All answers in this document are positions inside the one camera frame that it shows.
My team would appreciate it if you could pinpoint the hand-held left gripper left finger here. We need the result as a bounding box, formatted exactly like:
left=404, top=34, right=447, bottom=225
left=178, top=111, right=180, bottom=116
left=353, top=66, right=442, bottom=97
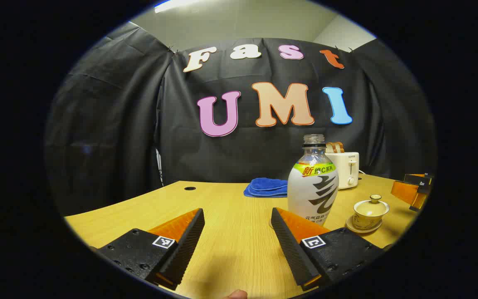
left=97, top=208, right=205, bottom=291

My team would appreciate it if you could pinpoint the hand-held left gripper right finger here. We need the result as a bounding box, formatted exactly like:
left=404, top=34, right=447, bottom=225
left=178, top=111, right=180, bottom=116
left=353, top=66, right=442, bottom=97
left=271, top=207, right=384, bottom=292

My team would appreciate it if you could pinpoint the cream teacup lid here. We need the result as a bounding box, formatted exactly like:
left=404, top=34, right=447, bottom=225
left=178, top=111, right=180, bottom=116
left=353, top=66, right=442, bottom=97
left=354, top=194, right=390, bottom=216

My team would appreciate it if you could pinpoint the cream ceramic teacup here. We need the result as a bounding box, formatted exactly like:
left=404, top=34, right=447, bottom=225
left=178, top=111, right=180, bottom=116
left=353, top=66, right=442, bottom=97
left=353, top=208, right=389, bottom=230

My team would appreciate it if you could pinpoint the white label water bottle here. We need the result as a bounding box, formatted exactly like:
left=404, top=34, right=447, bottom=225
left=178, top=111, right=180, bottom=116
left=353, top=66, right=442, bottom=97
left=288, top=134, right=339, bottom=227

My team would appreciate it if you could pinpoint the white toaster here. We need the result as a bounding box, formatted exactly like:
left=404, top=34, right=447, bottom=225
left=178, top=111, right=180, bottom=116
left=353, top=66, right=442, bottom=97
left=325, top=152, right=360, bottom=190

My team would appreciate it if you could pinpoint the blue folded towel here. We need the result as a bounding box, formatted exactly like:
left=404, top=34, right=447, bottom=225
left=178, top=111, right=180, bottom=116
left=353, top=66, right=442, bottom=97
left=244, top=178, right=289, bottom=198

